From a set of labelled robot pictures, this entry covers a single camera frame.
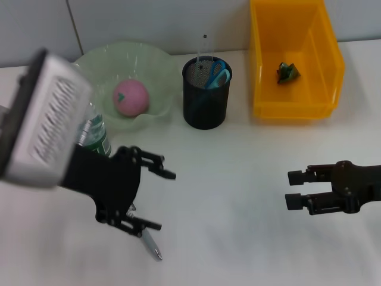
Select grey clear ballpoint pen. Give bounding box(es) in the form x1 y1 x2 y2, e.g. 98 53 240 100
127 204 164 262

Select pale green glass fruit bowl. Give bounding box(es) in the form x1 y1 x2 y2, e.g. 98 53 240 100
73 41 176 133

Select transparent plastic ruler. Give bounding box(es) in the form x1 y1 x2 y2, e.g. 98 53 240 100
196 34 216 89

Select clear green-label water bottle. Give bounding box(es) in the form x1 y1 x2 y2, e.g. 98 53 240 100
74 101 113 158

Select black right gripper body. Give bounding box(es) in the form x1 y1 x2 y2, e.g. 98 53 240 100
330 160 381 215

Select blue scissors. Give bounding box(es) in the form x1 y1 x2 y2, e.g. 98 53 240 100
190 59 232 117

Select pink peach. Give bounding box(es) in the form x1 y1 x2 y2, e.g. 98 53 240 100
112 79 149 119

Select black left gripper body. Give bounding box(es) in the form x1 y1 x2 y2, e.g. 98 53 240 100
59 144 141 228

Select black mesh pen holder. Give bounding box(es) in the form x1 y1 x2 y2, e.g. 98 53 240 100
182 56 233 130

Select green plastic wrapper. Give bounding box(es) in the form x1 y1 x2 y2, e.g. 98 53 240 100
276 61 301 86

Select yellow plastic bin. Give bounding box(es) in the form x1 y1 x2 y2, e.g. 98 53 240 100
249 0 346 120

